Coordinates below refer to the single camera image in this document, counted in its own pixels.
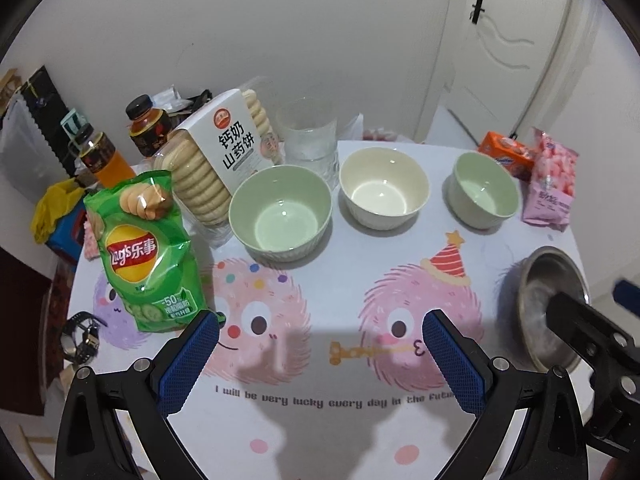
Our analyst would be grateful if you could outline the green white carton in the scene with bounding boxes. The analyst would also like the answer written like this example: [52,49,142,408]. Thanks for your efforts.
[60,110,90,138]

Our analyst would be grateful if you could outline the large steel bowl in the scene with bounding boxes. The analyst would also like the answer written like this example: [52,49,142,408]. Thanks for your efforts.
[500,245,592,375]

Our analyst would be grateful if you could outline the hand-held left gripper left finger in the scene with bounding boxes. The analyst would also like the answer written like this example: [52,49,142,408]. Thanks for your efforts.
[55,310,223,480]

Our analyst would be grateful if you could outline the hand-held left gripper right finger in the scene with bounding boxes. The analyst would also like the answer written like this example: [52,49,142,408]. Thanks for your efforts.
[421,309,586,480]

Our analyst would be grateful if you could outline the tissue pack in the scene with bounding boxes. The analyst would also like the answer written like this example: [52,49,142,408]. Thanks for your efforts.
[150,87,193,116]

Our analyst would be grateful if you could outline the clear glass cup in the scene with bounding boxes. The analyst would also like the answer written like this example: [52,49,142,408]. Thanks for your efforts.
[276,97,340,181]

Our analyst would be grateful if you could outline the pink snack bag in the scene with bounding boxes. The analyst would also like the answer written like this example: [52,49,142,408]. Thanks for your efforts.
[521,127,580,232]

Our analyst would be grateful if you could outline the orange tea bottle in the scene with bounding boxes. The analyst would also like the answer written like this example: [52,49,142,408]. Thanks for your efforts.
[70,125,137,191]

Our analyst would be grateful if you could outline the black bag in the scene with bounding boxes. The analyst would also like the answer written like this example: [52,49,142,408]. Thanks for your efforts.
[27,65,68,126]

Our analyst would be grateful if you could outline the green ceramic bowl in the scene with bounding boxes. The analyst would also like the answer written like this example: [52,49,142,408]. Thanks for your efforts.
[228,164,333,263]
[447,151,521,230]

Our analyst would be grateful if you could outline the white door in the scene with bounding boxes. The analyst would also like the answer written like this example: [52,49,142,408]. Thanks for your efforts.
[440,0,576,146]

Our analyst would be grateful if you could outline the dark drink bottle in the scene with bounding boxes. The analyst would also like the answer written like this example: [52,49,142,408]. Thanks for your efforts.
[125,94,173,158]

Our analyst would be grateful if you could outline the green chips bag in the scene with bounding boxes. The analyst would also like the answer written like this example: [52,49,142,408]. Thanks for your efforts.
[82,170,207,333]

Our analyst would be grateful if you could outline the clear biscuit box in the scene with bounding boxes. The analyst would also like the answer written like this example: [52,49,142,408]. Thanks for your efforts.
[150,88,286,233]

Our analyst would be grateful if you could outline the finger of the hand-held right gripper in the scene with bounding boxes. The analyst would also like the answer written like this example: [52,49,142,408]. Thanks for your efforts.
[614,280,640,311]
[545,291,640,361]

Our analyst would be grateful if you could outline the cream ceramic bowl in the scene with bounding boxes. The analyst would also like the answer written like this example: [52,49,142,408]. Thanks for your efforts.
[339,147,431,231]

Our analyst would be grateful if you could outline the orange snack box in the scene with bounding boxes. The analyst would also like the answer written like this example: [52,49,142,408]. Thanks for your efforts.
[477,131,538,181]

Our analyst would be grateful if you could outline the brown paper bag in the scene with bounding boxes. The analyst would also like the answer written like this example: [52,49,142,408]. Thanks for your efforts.
[0,70,21,111]

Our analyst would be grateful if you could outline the black wristwatch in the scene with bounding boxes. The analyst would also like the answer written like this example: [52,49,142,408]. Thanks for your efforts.
[61,311,103,363]

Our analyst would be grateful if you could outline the yellow cloth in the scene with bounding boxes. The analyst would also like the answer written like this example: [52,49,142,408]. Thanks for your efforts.
[31,177,86,246]

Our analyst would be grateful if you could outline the translucent white bag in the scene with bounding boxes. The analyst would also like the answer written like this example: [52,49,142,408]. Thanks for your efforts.
[0,92,76,196]

